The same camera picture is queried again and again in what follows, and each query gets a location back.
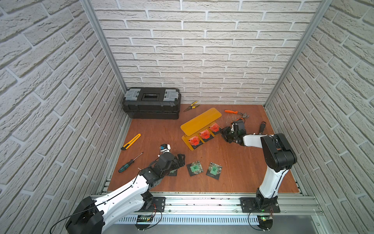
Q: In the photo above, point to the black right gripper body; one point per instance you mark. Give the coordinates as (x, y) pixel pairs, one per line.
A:
(230, 135)

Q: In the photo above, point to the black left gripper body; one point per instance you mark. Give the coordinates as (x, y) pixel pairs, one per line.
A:
(177, 161)

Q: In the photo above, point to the red tea bag large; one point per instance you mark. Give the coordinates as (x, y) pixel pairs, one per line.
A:
(195, 142)

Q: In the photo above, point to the red tea bag small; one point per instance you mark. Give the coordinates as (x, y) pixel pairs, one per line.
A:
(205, 135)

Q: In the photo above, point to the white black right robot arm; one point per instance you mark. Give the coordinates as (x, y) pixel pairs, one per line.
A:
(278, 153)

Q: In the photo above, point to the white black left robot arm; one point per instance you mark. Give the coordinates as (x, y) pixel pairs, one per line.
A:
(93, 216)

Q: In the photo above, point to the yellow wooden two-tier shelf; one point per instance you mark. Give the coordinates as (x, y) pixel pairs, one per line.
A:
(198, 124)

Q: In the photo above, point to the orange black pliers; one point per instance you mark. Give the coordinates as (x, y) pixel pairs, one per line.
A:
(243, 116)

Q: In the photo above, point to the yellow black pliers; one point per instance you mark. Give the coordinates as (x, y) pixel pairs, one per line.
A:
(192, 106)

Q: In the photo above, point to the yellow utility knife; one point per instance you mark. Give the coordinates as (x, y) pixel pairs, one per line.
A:
(130, 143)

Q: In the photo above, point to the black plastic toolbox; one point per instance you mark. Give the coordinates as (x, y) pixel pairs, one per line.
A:
(152, 103)

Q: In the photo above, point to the left controller board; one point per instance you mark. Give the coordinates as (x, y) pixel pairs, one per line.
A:
(143, 222)

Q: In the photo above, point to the controller board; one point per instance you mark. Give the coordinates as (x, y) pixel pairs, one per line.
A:
(265, 223)
(143, 222)

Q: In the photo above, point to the right controller board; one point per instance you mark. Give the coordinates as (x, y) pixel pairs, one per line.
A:
(265, 223)

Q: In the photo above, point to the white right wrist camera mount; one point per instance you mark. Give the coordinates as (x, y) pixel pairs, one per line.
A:
(234, 126)

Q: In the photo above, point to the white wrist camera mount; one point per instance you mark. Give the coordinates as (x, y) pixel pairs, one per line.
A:
(234, 126)
(165, 148)

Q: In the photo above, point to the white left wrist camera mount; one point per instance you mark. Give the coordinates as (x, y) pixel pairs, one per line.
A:
(165, 148)

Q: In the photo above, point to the black orange screwdriver handle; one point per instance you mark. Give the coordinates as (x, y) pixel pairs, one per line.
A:
(262, 128)

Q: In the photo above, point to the aluminium frame rail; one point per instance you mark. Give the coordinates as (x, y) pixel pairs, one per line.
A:
(230, 203)

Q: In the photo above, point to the green handled screwdriver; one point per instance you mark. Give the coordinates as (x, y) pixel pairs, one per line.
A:
(128, 164)

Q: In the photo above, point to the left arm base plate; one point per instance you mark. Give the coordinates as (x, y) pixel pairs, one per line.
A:
(158, 203)

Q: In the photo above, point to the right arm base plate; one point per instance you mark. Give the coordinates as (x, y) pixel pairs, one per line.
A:
(256, 204)

